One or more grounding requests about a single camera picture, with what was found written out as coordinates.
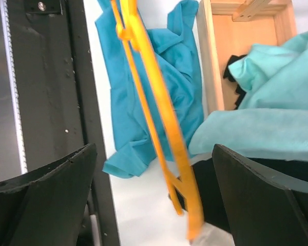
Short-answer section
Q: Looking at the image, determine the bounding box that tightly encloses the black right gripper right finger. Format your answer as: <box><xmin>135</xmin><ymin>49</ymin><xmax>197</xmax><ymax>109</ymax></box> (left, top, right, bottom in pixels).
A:
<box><xmin>213</xmin><ymin>145</ymin><xmax>308</xmax><ymax>245</ymax></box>

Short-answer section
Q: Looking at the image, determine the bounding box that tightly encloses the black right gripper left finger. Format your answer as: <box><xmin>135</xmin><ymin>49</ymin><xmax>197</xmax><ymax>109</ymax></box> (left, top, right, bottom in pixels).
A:
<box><xmin>0</xmin><ymin>144</ymin><xmax>97</xmax><ymax>245</ymax></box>

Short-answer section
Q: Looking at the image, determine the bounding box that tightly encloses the yellow plastic hanger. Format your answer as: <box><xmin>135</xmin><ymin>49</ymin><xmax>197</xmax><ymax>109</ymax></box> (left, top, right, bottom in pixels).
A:
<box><xmin>110</xmin><ymin>1</ymin><xmax>204</xmax><ymax>242</ymax></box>

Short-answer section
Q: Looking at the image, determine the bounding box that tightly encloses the teal blue t shirt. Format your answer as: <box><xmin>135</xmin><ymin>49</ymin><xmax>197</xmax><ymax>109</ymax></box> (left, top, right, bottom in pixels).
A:
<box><xmin>94</xmin><ymin>0</ymin><xmax>205</xmax><ymax>179</ymax></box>

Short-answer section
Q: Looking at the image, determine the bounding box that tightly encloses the black t shirt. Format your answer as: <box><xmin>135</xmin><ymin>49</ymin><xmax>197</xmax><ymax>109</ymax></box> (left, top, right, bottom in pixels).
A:
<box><xmin>174</xmin><ymin>54</ymin><xmax>308</xmax><ymax>234</ymax></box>

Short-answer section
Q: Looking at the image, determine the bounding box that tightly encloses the mint green t shirt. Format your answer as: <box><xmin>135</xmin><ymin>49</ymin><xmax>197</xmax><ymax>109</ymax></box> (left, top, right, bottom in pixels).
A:
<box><xmin>189</xmin><ymin>31</ymin><xmax>308</xmax><ymax>161</ymax></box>

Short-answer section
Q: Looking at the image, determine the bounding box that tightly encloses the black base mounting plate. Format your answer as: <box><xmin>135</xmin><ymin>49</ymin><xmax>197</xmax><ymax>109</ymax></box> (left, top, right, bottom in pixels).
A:
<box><xmin>4</xmin><ymin>1</ymin><xmax>120</xmax><ymax>245</ymax></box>

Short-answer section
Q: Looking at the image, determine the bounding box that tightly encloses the wooden clothes rack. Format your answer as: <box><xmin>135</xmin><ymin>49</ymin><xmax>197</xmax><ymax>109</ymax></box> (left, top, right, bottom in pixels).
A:
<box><xmin>196</xmin><ymin>1</ymin><xmax>297</xmax><ymax>112</ymax></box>

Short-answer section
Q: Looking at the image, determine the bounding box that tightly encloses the white slotted cable duct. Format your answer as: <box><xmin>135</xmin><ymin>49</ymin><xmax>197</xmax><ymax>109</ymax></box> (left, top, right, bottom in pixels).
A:
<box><xmin>0</xmin><ymin>0</ymin><xmax>28</xmax><ymax>174</ymax></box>

